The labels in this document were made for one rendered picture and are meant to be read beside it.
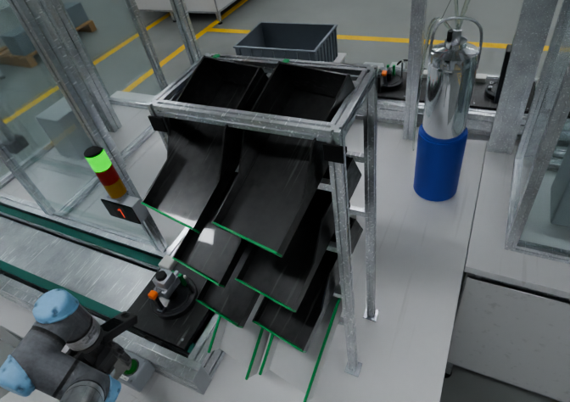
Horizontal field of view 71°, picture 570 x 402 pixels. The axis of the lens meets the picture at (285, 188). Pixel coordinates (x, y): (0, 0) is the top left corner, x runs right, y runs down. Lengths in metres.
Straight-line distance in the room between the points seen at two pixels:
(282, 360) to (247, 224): 0.50
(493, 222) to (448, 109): 0.45
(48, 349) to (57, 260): 0.78
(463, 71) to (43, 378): 1.24
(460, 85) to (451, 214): 0.48
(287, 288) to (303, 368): 0.34
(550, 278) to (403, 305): 0.44
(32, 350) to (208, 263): 0.37
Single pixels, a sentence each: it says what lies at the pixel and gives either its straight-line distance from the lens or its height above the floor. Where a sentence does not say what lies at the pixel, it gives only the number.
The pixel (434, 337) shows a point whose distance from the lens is 1.27.
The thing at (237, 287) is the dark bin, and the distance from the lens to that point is 0.95.
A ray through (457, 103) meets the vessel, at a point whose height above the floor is 1.27.
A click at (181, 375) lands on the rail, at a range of 1.19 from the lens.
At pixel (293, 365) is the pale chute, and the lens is 1.06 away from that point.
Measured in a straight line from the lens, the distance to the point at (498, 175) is 1.74.
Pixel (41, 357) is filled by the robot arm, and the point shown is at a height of 1.29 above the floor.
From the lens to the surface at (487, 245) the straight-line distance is 1.49.
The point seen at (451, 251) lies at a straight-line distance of 1.45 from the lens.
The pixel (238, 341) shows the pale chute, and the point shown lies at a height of 1.02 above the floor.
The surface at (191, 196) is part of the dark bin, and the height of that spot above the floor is 1.53.
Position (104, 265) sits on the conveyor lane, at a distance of 1.59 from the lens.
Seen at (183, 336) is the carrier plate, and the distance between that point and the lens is 1.23.
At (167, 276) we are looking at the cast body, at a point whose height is 1.09.
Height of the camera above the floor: 1.99
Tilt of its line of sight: 43 degrees down
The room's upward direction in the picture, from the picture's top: 12 degrees counter-clockwise
